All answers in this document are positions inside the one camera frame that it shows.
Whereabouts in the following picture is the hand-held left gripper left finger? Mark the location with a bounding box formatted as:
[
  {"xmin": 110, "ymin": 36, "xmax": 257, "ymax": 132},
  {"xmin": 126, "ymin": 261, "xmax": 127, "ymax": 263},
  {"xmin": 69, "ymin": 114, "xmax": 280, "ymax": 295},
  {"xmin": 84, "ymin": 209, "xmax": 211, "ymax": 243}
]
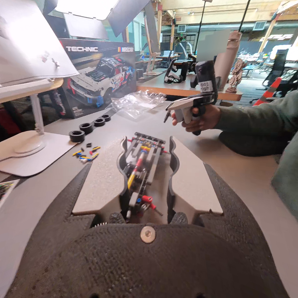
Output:
[{"xmin": 72, "ymin": 136, "xmax": 128, "ymax": 224}]

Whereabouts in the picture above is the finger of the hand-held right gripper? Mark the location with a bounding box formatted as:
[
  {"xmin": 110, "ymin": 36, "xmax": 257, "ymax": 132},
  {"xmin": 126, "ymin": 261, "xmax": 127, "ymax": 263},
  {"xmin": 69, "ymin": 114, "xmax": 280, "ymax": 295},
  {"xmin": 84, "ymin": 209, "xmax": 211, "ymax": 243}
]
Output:
[
  {"xmin": 165, "ymin": 100, "xmax": 203, "ymax": 113},
  {"xmin": 171, "ymin": 96, "xmax": 204, "ymax": 107}
]

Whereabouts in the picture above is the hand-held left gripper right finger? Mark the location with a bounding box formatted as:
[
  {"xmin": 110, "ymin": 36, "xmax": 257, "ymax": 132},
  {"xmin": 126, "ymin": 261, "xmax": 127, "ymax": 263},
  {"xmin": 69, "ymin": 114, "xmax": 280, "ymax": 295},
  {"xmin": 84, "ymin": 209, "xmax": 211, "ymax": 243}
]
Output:
[{"xmin": 167, "ymin": 136, "xmax": 224, "ymax": 224}]

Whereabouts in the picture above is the lego car chassis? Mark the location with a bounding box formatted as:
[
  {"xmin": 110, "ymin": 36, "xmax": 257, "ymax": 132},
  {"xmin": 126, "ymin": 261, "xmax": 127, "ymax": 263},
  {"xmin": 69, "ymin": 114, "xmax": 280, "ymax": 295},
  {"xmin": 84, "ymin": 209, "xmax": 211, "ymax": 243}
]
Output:
[{"xmin": 120, "ymin": 131, "xmax": 170, "ymax": 218}]

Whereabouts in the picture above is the person's right forearm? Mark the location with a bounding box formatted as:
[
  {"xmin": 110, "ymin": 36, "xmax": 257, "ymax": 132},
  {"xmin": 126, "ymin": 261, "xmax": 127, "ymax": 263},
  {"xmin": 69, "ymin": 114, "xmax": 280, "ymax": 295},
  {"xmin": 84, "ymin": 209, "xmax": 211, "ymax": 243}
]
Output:
[{"xmin": 214, "ymin": 90, "xmax": 298, "ymax": 157}]

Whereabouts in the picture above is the pile of loose lego pins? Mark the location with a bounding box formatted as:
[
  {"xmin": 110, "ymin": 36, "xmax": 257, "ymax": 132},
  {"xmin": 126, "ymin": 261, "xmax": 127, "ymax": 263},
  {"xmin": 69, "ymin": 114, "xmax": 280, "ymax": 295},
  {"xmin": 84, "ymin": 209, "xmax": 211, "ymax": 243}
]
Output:
[{"xmin": 72, "ymin": 143, "xmax": 101, "ymax": 163}]

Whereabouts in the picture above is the Lego instruction booklet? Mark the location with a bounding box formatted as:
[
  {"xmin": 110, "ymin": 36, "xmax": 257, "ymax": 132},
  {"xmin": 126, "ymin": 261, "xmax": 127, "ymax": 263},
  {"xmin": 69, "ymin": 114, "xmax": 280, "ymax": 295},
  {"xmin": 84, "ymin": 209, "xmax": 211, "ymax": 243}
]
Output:
[
  {"xmin": 0, "ymin": 0, "xmax": 80, "ymax": 87},
  {"xmin": 0, "ymin": 179, "xmax": 20, "ymax": 209}
]

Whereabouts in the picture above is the lego race car box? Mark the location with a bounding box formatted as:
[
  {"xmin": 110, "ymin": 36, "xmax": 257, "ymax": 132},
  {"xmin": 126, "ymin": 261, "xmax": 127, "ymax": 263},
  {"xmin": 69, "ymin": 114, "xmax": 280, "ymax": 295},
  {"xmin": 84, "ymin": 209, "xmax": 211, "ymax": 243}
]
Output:
[{"xmin": 57, "ymin": 38, "xmax": 138, "ymax": 120}]

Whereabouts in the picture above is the person's right hand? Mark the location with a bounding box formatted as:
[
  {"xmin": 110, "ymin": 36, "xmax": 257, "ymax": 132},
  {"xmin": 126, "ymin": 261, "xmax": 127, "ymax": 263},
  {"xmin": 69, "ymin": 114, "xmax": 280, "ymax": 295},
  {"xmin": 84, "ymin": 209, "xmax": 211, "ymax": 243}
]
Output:
[{"xmin": 171, "ymin": 104, "xmax": 221, "ymax": 135}]

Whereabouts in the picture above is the black and white device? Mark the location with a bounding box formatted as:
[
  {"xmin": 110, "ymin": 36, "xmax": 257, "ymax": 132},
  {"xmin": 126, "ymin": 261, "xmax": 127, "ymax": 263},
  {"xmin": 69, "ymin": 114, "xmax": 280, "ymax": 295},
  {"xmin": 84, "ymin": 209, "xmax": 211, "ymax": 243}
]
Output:
[{"xmin": 164, "ymin": 58, "xmax": 189, "ymax": 84}]

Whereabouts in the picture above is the grey side table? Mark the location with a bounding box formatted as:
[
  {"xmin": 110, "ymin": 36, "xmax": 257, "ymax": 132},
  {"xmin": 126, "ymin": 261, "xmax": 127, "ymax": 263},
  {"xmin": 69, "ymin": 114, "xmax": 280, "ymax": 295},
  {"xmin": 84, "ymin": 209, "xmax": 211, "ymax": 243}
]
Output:
[{"xmin": 136, "ymin": 68, "xmax": 243, "ymax": 102}]

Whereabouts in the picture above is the cardboard tube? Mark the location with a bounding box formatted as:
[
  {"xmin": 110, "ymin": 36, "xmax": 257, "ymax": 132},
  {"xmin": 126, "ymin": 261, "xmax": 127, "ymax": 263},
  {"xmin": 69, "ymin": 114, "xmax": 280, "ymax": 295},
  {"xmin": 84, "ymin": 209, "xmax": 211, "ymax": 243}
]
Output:
[{"xmin": 214, "ymin": 31, "xmax": 243, "ymax": 90}]

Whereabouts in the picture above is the wooden gear sculpture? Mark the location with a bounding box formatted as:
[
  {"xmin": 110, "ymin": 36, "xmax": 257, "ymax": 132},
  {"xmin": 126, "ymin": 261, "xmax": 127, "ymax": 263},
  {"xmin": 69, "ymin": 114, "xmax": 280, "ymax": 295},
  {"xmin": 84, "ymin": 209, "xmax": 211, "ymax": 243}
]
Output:
[{"xmin": 227, "ymin": 58, "xmax": 248, "ymax": 94}]

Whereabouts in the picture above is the empty clear plastic bag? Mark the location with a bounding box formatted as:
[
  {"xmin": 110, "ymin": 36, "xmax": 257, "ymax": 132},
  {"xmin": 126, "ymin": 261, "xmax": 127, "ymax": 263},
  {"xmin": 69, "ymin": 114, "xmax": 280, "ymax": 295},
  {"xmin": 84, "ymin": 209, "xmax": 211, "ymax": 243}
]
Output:
[{"xmin": 111, "ymin": 90, "xmax": 167, "ymax": 120}]

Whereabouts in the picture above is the curved plywood stand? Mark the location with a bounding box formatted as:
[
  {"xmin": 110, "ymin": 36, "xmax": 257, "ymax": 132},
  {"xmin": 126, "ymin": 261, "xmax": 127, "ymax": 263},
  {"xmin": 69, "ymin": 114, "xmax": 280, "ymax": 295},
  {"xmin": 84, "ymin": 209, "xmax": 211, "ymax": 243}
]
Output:
[{"xmin": 142, "ymin": 14, "xmax": 173, "ymax": 76}]

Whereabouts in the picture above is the orange traffic cone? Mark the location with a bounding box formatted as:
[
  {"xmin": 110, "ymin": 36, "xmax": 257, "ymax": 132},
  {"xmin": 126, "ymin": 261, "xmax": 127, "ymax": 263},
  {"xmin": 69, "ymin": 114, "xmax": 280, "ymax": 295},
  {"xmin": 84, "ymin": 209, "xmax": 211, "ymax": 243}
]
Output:
[{"xmin": 253, "ymin": 77, "xmax": 282, "ymax": 106}]

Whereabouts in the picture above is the black office chair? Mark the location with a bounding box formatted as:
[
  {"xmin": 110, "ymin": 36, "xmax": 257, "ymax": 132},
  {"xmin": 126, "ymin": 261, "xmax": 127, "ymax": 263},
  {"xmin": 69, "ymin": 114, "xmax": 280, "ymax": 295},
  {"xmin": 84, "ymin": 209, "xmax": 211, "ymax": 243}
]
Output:
[{"xmin": 262, "ymin": 49, "xmax": 290, "ymax": 92}]

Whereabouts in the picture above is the white book stand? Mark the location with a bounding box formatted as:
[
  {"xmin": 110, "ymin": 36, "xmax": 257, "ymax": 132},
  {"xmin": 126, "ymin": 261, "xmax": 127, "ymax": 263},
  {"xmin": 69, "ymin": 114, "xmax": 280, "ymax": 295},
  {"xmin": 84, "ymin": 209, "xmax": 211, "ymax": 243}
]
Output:
[{"xmin": 0, "ymin": 78, "xmax": 78, "ymax": 178}]

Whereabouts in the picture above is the studio light panel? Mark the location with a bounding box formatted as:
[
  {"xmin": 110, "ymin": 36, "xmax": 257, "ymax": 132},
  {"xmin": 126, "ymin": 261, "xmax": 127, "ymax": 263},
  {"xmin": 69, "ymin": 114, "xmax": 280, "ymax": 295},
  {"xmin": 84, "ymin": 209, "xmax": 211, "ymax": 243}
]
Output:
[{"xmin": 43, "ymin": 0, "xmax": 161, "ymax": 46}]

